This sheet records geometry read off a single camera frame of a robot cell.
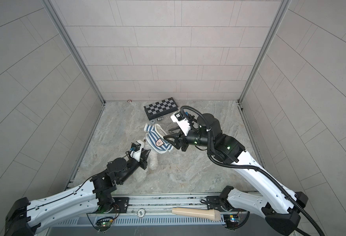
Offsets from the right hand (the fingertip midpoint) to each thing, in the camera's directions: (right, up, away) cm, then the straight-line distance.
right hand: (167, 137), depth 57 cm
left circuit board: (-29, -40, +8) cm, 50 cm away
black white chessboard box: (-9, +13, +51) cm, 53 cm away
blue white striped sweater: (-6, -2, +7) cm, 9 cm away
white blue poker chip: (-15, +3, +47) cm, 50 cm away
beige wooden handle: (+17, -37, +10) cm, 42 cm away
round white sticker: (-13, -38, +12) cm, 42 cm away
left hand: (-8, -7, +14) cm, 17 cm away
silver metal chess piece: (-9, +5, +47) cm, 48 cm away
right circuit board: (+30, -41, +11) cm, 52 cm away
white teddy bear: (-8, -14, +10) cm, 18 cm away
